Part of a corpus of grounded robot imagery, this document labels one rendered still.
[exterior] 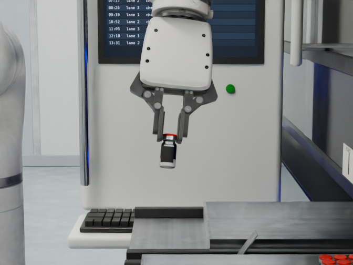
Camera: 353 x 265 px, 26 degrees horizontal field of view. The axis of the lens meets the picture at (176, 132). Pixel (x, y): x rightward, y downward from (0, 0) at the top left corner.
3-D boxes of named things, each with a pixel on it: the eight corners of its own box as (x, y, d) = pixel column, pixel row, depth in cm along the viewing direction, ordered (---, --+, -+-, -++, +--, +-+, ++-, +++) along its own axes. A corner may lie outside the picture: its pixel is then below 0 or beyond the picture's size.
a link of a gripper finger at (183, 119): (202, 100, 109) (198, 146, 107) (179, 98, 109) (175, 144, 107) (204, 94, 106) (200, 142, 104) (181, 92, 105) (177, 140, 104)
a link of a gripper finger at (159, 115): (165, 96, 108) (161, 142, 107) (143, 94, 108) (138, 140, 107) (167, 91, 105) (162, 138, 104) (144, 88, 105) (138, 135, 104)
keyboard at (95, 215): (252, 217, 184) (253, 207, 184) (258, 233, 171) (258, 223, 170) (87, 216, 185) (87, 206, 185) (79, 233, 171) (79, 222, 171)
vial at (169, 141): (174, 169, 106) (177, 139, 107) (175, 167, 104) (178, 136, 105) (158, 168, 106) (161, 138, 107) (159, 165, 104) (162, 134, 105)
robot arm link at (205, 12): (210, 14, 114) (209, 33, 113) (152, 8, 114) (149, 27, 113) (217, -7, 106) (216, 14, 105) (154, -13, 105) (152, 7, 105)
